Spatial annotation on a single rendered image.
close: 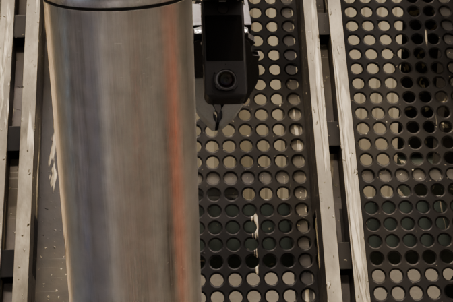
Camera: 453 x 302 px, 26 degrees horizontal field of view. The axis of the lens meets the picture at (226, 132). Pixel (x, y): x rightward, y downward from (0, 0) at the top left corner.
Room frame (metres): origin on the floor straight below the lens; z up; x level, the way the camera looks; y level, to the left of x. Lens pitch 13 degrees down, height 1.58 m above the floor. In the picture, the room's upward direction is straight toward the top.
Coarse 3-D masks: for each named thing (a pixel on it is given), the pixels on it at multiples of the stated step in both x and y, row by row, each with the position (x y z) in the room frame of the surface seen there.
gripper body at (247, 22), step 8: (192, 0) 1.14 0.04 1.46; (200, 8) 1.12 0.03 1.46; (248, 8) 1.12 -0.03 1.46; (200, 16) 1.10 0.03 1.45; (248, 16) 1.11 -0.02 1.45; (200, 24) 1.09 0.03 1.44; (248, 24) 1.09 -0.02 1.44; (200, 32) 1.07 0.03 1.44; (248, 32) 1.08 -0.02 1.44; (200, 40) 1.07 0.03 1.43; (248, 40) 1.08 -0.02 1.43; (200, 48) 1.08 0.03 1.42; (248, 48) 1.08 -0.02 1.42; (200, 56) 1.08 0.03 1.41; (248, 56) 1.09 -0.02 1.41; (200, 64) 1.09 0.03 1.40; (248, 64) 1.09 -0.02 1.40
